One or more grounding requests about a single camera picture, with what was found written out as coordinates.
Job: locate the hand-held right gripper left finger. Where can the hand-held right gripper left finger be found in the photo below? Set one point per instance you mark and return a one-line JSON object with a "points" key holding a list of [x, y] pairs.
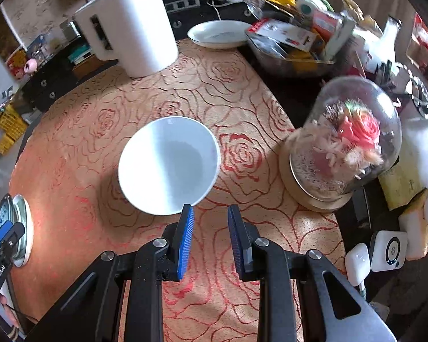
{"points": [[185, 242]]}

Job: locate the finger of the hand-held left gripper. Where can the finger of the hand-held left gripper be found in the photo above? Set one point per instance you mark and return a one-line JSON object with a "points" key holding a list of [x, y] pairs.
{"points": [[3, 235]]}

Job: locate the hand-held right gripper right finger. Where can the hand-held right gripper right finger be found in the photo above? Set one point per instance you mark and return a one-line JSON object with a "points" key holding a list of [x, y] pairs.
{"points": [[235, 242]]}

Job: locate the blue patterned bowl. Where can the blue patterned bowl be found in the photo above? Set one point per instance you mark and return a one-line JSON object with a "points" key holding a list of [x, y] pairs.
{"points": [[3, 212]]}

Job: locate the stainless steel bowl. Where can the stainless steel bowl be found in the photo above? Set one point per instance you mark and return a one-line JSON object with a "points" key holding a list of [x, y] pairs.
{"points": [[27, 221]]}

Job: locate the white ceramic bowl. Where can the white ceramic bowl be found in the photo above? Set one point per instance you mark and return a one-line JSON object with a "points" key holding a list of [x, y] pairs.
{"points": [[167, 164]]}

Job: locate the person's left hand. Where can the person's left hand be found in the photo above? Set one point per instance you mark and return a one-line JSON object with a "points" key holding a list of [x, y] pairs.
{"points": [[9, 311]]}

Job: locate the yellow crate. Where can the yellow crate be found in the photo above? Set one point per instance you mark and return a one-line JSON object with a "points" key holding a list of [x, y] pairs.
{"points": [[14, 133], [1, 144], [12, 119]]}

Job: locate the white charger plug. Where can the white charger plug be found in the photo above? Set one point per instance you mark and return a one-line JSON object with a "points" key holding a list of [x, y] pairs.
{"points": [[356, 263]]}

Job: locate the rose patterned tablecloth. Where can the rose patterned tablecloth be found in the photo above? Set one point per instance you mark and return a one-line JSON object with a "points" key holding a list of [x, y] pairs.
{"points": [[235, 96]]}

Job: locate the white square device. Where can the white square device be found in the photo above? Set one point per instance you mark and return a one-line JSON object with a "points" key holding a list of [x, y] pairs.
{"points": [[388, 251]]}

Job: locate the glass dome with flowers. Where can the glass dome with flowers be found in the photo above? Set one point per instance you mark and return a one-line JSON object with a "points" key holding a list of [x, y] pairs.
{"points": [[342, 131]]}

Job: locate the black sideboard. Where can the black sideboard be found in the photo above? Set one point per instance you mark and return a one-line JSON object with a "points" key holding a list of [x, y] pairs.
{"points": [[50, 85]]}

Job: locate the red printed box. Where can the red printed box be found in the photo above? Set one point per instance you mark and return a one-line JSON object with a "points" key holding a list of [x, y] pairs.
{"points": [[16, 62]]}

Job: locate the yellow envelope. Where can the yellow envelope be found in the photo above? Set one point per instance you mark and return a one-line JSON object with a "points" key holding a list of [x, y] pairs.
{"points": [[399, 181]]}

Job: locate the clutter of packets and bottles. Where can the clutter of packets and bottles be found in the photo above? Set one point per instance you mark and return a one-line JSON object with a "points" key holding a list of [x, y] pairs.
{"points": [[289, 66]]}

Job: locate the blue box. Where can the blue box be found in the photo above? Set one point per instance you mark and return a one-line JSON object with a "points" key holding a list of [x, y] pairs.
{"points": [[35, 46]]}

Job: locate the green flat box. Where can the green flat box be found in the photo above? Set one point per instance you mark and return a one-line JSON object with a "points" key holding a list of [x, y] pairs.
{"points": [[78, 50]]}

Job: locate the white cloth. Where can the white cloth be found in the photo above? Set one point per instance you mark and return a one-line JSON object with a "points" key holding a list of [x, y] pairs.
{"points": [[422, 149]]}

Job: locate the small white plate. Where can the small white plate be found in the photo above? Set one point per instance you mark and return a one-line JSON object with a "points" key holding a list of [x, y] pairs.
{"points": [[217, 32]]}

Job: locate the red white package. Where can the red white package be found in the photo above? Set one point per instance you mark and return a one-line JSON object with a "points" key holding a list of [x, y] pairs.
{"points": [[285, 34]]}

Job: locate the white plastic container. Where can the white plastic container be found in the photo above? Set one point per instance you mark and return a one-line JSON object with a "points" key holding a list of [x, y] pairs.
{"points": [[135, 32]]}

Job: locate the tape roll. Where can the tape roll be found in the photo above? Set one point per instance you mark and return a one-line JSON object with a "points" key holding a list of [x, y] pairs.
{"points": [[310, 5]]}

